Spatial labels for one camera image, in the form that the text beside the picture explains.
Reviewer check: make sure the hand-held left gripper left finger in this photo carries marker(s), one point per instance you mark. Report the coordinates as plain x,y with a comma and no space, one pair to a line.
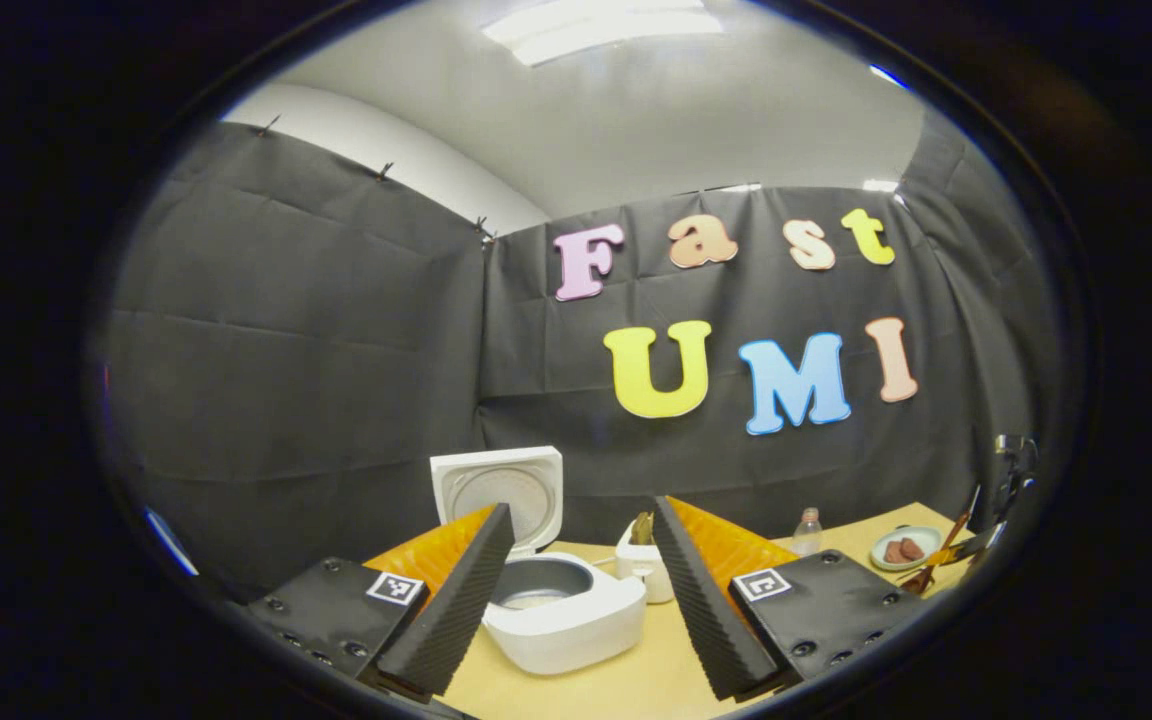
461,600

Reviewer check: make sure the brown bread slice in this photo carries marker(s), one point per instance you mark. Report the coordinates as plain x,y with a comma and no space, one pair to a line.
643,528

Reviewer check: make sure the clear plastic water bottle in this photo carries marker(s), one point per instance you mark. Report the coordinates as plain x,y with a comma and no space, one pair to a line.
809,535

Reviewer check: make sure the white rice cooker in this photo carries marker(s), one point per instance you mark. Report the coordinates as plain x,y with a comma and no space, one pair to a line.
576,630

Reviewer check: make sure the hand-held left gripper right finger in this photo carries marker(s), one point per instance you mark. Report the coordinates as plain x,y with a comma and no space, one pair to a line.
701,600

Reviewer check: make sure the small ceiling light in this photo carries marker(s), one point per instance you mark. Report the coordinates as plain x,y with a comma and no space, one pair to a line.
889,77

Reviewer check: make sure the small black clip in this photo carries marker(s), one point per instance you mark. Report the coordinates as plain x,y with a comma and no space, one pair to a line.
483,232
383,170
266,125

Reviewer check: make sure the red-brown meat slices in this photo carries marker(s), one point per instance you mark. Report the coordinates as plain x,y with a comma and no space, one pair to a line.
904,550

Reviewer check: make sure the large ceiling light panel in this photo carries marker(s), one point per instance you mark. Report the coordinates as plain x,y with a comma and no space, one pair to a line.
601,28

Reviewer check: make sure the light green plate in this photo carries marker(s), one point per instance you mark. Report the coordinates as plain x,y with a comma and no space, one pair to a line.
926,535

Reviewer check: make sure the white toaster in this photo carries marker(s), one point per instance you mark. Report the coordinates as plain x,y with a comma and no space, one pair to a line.
641,575

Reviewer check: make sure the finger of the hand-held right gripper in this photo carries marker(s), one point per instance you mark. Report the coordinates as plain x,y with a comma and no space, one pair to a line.
976,548

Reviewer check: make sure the brown wooden spoon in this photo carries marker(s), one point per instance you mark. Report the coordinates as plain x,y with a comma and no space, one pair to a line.
936,558

